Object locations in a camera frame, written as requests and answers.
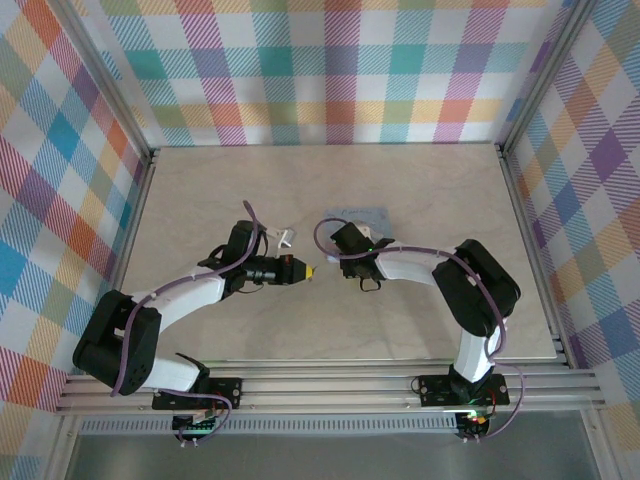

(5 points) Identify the grey metal base plate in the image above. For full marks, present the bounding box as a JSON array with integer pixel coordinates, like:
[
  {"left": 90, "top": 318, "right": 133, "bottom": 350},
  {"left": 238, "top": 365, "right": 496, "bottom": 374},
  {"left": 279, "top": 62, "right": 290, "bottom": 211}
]
[{"left": 64, "top": 433, "right": 601, "bottom": 480}]

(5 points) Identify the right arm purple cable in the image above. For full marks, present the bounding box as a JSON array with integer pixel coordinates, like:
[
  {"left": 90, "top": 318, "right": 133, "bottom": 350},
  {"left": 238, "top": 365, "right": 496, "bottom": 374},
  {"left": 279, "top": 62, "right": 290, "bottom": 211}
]
[{"left": 313, "top": 217, "right": 526, "bottom": 444}]

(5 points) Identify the aluminium side rail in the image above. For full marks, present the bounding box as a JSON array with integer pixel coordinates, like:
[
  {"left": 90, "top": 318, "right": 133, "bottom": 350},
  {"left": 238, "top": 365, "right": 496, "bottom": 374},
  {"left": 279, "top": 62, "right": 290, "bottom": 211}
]
[
  {"left": 497, "top": 144, "right": 576, "bottom": 369},
  {"left": 87, "top": 147, "right": 161, "bottom": 376}
]

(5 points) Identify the grey slotted cable duct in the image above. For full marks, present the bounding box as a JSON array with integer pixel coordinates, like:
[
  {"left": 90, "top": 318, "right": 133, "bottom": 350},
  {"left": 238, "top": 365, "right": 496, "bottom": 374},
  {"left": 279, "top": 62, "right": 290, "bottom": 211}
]
[{"left": 79, "top": 418, "right": 459, "bottom": 435}]

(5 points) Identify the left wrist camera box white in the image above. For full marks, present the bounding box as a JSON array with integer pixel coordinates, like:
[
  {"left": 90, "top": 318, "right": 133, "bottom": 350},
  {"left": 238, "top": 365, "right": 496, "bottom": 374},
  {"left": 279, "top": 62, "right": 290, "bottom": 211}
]
[{"left": 269, "top": 227, "right": 297, "bottom": 250}]

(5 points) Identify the aluminium corner post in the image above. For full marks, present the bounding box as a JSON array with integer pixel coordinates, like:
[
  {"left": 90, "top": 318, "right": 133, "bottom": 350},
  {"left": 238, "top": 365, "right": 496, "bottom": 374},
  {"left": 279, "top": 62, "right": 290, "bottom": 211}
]
[
  {"left": 49, "top": 0, "right": 159, "bottom": 164},
  {"left": 494, "top": 0, "right": 604, "bottom": 161}
]

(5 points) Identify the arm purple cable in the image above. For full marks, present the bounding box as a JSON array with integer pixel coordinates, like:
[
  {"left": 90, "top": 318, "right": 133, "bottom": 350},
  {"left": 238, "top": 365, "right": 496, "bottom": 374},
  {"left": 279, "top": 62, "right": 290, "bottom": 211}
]
[
  {"left": 110, "top": 199, "right": 266, "bottom": 445},
  {"left": 313, "top": 217, "right": 526, "bottom": 444}
]

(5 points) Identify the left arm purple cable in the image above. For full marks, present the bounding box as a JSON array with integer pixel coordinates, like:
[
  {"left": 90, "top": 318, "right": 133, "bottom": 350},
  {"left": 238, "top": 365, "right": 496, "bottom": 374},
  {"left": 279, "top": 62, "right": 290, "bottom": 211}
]
[{"left": 110, "top": 199, "right": 266, "bottom": 445}]

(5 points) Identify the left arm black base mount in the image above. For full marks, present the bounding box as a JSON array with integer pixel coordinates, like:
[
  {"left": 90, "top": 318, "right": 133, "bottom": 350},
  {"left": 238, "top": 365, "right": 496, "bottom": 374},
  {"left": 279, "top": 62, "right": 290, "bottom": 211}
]
[{"left": 151, "top": 377, "right": 244, "bottom": 412}]

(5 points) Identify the aluminium rail frame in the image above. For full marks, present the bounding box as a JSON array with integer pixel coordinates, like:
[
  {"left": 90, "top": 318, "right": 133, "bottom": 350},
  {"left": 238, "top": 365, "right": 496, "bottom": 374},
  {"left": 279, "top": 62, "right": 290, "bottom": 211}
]
[{"left": 54, "top": 357, "right": 609, "bottom": 415}]

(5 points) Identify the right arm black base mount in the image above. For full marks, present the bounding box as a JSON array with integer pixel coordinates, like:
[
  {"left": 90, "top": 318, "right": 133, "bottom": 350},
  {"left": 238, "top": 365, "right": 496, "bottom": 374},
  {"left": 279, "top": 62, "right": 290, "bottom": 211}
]
[{"left": 417, "top": 373, "right": 511, "bottom": 407}]

